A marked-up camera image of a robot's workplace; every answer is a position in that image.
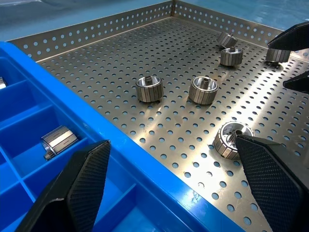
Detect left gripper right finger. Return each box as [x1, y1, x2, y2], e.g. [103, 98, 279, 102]
[235, 134, 309, 232]

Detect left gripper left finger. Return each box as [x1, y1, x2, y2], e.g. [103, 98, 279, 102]
[14, 139, 112, 232]

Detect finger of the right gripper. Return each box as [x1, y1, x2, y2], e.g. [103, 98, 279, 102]
[267, 21, 309, 52]
[282, 71, 309, 95]

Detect blue compartment tray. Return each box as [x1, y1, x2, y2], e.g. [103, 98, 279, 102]
[0, 41, 239, 232]

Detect perforated metal tray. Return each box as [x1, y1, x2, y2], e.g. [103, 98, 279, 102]
[4, 0, 309, 232]

